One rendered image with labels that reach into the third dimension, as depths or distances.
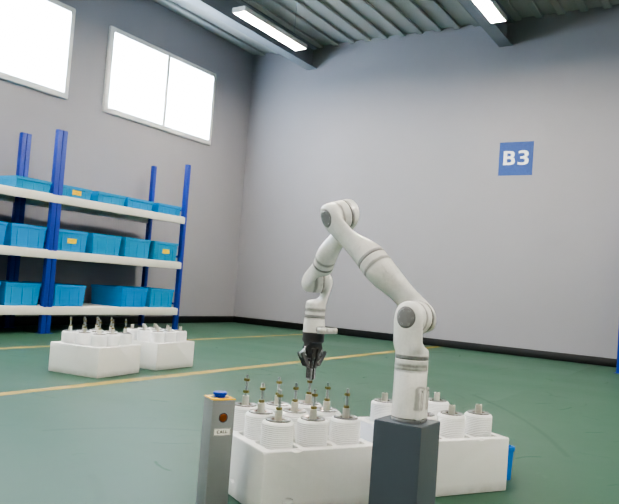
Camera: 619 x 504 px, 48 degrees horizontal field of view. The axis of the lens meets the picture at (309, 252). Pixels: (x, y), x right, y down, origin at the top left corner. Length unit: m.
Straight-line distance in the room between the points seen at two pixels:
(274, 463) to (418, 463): 0.40
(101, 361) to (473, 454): 2.55
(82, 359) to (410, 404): 2.81
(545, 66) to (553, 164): 1.17
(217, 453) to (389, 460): 0.48
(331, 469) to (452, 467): 0.47
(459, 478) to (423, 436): 0.54
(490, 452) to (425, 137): 6.82
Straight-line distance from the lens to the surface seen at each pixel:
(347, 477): 2.16
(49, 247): 6.93
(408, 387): 1.92
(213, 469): 2.04
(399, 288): 2.00
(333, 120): 9.65
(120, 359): 4.47
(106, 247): 7.42
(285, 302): 9.69
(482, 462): 2.48
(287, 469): 2.04
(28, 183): 6.83
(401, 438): 1.92
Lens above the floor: 0.66
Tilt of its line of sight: 3 degrees up
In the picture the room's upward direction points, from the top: 4 degrees clockwise
